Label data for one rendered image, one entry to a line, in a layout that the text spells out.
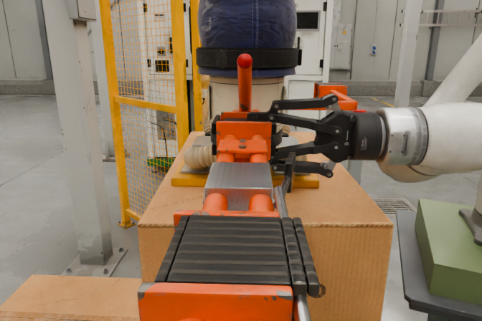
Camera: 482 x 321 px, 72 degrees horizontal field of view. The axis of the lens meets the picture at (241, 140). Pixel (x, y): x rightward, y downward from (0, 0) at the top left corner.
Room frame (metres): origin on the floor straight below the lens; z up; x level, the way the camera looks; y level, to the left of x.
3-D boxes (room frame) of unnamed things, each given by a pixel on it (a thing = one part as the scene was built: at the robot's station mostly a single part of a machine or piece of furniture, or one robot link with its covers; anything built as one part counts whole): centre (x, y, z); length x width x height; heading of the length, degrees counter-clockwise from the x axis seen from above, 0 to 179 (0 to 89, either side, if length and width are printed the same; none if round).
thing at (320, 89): (1.06, -0.28, 1.20); 0.09 x 0.08 x 0.05; 88
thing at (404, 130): (0.50, -0.24, 1.20); 0.09 x 0.06 x 0.09; 177
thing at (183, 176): (0.78, 0.08, 1.09); 0.34 x 0.10 x 0.05; 178
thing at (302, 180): (0.77, -0.11, 1.09); 0.34 x 0.10 x 0.05; 178
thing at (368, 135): (0.51, -0.16, 1.20); 0.09 x 0.07 x 0.08; 87
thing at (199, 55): (0.77, -0.02, 1.31); 0.23 x 0.23 x 0.04
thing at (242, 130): (0.52, -0.01, 1.19); 0.10 x 0.08 x 0.06; 88
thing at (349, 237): (0.76, -0.04, 0.87); 0.60 x 0.40 x 0.40; 0
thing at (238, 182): (0.31, 0.00, 1.19); 0.07 x 0.07 x 0.04; 88
